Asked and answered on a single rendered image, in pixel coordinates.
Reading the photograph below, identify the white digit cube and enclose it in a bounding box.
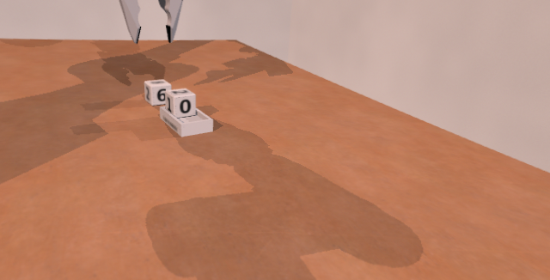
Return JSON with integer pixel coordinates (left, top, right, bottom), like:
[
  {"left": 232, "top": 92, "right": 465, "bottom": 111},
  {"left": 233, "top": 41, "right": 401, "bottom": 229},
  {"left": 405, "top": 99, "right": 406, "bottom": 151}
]
[
  {"left": 165, "top": 88, "right": 196, "bottom": 119},
  {"left": 144, "top": 80, "right": 172, "bottom": 106}
]

